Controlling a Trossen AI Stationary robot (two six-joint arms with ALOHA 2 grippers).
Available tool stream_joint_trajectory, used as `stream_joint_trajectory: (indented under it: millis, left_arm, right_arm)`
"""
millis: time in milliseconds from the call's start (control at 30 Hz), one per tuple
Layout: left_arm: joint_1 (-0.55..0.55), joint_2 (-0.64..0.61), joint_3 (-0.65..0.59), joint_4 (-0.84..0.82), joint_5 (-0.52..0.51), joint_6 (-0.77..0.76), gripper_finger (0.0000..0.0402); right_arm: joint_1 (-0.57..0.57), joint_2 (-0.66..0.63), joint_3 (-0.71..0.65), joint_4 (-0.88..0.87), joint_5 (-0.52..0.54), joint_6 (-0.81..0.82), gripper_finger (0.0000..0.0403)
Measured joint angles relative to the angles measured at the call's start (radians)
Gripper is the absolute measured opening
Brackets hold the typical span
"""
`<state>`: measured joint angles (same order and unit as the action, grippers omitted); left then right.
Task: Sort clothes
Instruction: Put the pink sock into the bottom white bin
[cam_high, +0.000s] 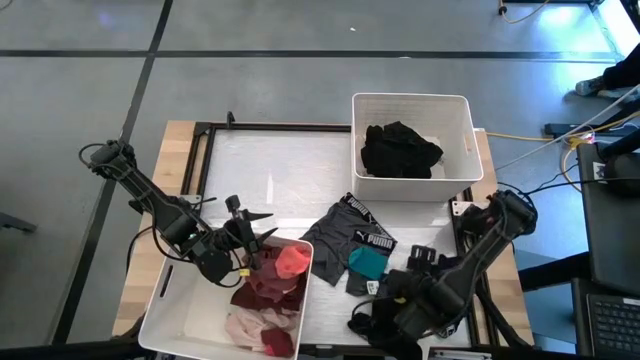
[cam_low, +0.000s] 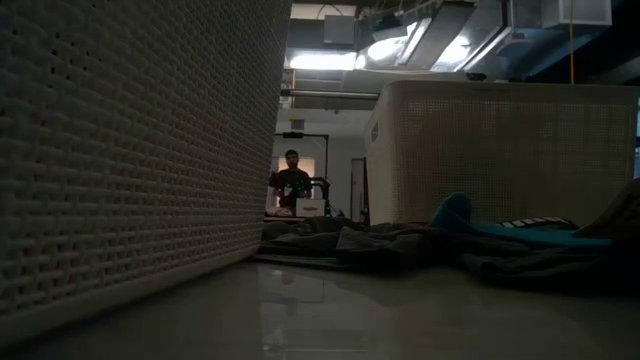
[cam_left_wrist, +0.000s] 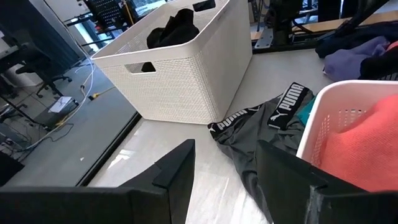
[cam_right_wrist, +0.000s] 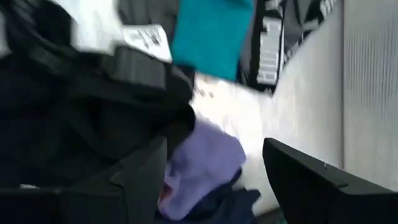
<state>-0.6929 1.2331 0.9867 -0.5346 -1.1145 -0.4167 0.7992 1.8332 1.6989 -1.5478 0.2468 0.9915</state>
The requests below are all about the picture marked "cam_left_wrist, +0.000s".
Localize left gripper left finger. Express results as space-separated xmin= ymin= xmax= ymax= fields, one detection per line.
xmin=119 ymin=139 xmax=196 ymax=224

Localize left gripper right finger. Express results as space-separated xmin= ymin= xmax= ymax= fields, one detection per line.
xmin=255 ymin=139 xmax=365 ymax=224

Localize grey Puma boxer shorts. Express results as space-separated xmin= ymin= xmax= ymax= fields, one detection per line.
xmin=207 ymin=82 xmax=315 ymax=223

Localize teal garment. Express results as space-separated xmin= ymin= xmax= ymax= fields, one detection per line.
xmin=296 ymin=95 xmax=317 ymax=126

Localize coral red garment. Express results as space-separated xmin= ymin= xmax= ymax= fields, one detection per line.
xmin=320 ymin=95 xmax=398 ymax=193

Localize purple garment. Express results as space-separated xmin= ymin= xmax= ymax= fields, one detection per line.
xmin=323 ymin=35 xmax=391 ymax=82

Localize long black trousers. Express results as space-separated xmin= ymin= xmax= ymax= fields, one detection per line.
xmin=141 ymin=8 xmax=200 ymax=73

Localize black knit garment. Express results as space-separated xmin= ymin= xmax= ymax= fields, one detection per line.
xmin=360 ymin=48 xmax=398 ymax=81

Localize navy garment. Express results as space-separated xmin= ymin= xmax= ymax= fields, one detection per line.
xmin=315 ymin=21 xmax=398 ymax=59

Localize white woven plastic basket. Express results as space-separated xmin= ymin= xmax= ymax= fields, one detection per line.
xmin=91 ymin=0 xmax=253 ymax=125
xmin=296 ymin=80 xmax=398 ymax=194

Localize silver mounting plate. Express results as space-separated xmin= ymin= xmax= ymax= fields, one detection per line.
xmin=254 ymin=27 xmax=275 ymax=50

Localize black perforated panel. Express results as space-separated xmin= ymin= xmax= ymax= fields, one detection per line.
xmin=83 ymin=0 xmax=129 ymax=30

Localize black office chair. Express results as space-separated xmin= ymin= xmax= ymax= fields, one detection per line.
xmin=15 ymin=43 xmax=74 ymax=98

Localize dark grey partition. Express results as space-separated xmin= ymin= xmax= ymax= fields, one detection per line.
xmin=0 ymin=0 xmax=82 ymax=74

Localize yellow cable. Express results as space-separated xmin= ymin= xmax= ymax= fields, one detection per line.
xmin=55 ymin=86 xmax=116 ymax=128

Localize white cable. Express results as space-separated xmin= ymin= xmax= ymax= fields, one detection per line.
xmin=24 ymin=29 xmax=96 ymax=150

